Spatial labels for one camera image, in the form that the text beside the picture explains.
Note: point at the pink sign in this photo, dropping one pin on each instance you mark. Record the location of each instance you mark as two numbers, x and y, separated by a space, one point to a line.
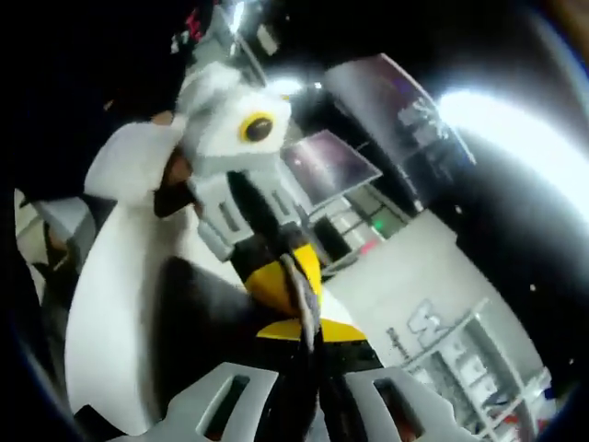
369 247

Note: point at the black monitor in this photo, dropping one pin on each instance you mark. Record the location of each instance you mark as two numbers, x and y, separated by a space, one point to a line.
329 239

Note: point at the ceiling light strip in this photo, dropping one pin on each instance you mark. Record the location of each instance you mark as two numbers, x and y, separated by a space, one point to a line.
515 138

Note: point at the person's left hand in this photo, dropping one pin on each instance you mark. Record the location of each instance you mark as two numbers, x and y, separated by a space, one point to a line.
175 168

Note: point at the row of white storage bins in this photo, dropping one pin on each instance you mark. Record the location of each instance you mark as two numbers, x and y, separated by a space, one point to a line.
465 373

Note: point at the grey towel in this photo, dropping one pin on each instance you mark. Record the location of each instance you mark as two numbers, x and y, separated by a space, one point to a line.
202 313

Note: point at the green exit sign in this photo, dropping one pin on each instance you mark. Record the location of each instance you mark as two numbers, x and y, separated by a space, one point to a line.
378 225

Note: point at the grey metal shelving unit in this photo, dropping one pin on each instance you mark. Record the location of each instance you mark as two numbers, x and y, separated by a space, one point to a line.
483 359

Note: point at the small dark hanging screen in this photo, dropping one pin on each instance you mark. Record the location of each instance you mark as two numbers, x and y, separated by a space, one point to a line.
331 166

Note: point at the large dark hanging screen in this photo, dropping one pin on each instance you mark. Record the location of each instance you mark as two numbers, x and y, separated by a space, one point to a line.
391 101

